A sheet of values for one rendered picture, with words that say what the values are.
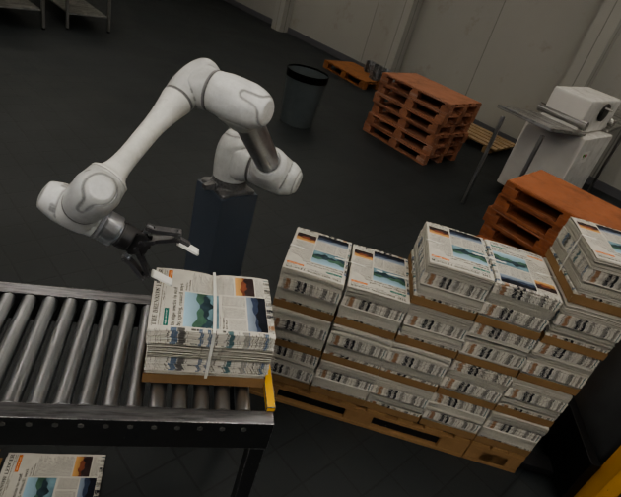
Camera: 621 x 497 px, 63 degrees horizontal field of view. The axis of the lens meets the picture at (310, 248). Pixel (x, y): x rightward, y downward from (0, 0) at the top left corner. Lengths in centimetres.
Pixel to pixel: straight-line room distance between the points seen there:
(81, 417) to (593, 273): 189
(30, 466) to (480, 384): 196
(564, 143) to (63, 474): 547
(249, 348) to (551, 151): 514
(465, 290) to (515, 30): 696
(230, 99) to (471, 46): 778
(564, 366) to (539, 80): 650
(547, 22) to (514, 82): 91
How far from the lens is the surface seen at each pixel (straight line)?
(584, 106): 611
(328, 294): 223
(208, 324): 153
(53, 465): 246
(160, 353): 157
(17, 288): 200
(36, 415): 161
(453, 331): 235
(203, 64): 170
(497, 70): 892
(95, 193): 124
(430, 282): 219
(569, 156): 620
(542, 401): 268
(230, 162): 219
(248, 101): 157
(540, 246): 432
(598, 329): 245
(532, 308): 232
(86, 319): 186
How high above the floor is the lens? 206
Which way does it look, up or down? 32 degrees down
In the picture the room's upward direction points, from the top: 17 degrees clockwise
